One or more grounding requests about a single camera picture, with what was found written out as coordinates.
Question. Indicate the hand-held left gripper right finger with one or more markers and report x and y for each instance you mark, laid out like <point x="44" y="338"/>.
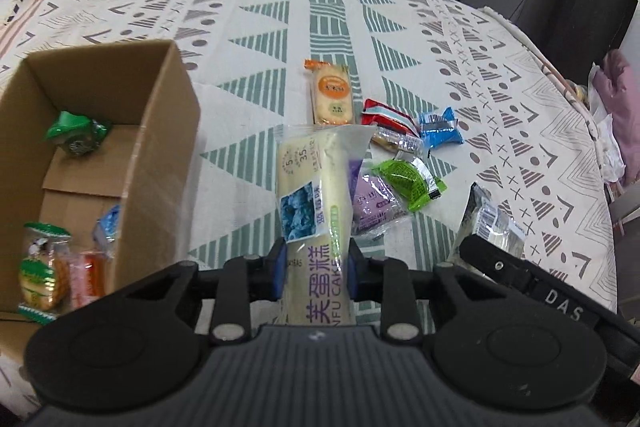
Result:
<point x="353" y="272"/>

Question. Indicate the crumpled white plastic bag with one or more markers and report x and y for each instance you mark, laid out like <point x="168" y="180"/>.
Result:
<point x="607" y="147"/>

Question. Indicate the blue silver snack packet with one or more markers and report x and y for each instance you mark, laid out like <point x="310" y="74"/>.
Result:
<point x="440" y="127"/>

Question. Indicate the dark green snack packet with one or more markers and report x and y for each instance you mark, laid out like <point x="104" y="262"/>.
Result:
<point x="75" y="134"/>

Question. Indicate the purple snack packet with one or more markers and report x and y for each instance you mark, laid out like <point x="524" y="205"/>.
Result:
<point x="375" y="207"/>

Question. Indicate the small blue snack packet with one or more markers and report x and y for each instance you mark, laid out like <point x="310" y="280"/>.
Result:
<point x="109" y="227"/>

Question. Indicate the red snack packet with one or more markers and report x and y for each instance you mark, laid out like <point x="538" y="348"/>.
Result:
<point x="387" y="114"/>

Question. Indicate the brown cardboard box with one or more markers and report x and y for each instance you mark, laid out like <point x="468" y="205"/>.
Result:
<point x="165" y="157"/>

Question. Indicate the orange cracker packet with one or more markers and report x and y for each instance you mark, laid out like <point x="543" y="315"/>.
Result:
<point x="331" y="92"/>

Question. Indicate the orange candy packet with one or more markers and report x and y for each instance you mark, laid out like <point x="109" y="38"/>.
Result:
<point x="90" y="279"/>

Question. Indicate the long white cake packet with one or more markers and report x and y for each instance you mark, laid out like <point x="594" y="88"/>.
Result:
<point x="315" y="187"/>

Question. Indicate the pink cloth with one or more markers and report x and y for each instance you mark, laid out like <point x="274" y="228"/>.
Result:
<point x="620" y="107"/>

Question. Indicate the white snack packet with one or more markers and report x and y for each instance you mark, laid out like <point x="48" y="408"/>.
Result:
<point x="492" y="222"/>

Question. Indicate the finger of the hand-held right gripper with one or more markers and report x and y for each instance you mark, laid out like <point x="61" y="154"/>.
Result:
<point x="495" y="262"/>

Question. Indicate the bright green snack packet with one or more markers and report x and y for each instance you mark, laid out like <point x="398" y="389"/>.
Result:
<point x="405" y="177"/>

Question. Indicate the black flat monitor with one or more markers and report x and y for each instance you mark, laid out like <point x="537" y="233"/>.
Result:
<point x="575" y="7"/>

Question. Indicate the green-edged cookie packet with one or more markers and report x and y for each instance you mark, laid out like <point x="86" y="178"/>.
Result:
<point x="42" y="274"/>

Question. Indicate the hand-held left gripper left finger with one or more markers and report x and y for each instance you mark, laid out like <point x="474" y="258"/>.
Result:
<point x="277" y="269"/>

